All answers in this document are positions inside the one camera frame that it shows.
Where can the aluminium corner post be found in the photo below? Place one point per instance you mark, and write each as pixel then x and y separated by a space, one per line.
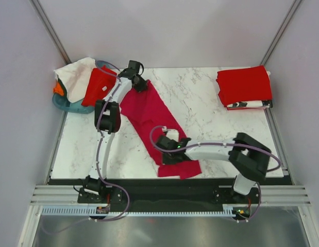
pixel 50 30
pixel 281 30

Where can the right aluminium corner post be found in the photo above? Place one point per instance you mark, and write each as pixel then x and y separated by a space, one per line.
pixel 281 30

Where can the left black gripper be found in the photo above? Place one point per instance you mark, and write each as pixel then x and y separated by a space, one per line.
pixel 143 87

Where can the red t shirt in basket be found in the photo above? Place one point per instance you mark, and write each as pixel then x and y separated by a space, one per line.
pixel 100 84

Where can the white t shirt in basket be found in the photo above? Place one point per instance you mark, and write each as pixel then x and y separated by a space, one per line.
pixel 75 78

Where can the orange garment in basket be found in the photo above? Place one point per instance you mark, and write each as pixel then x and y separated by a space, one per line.
pixel 59 89

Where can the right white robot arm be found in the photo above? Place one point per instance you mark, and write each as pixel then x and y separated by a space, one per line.
pixel 247 155

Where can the white slotted cable duct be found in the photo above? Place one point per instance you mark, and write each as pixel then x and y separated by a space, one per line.
pixel 97 211

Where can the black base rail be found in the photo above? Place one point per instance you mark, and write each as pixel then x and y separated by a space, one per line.
pixel 175 194

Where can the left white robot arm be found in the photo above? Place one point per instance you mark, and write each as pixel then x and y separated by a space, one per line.
pixel 107 120

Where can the teal laundry basket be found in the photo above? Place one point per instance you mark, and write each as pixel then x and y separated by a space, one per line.
pixel 62 102

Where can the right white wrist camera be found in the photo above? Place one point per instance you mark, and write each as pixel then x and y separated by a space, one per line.
pixel 171 133

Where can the left aluminium corner post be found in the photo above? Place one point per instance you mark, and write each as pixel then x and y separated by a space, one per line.
pixel 50 30

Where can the magenta polo shirt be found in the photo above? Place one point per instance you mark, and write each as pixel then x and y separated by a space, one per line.
pixel 146 110

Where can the folded red t shirt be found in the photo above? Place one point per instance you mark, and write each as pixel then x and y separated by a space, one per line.
pixel 244 85

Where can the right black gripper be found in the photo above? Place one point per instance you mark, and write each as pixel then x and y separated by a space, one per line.
pixel 166 161

